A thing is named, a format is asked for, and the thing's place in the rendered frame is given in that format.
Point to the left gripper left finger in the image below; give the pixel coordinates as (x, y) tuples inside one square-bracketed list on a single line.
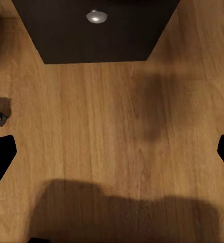
[(8, 151)]

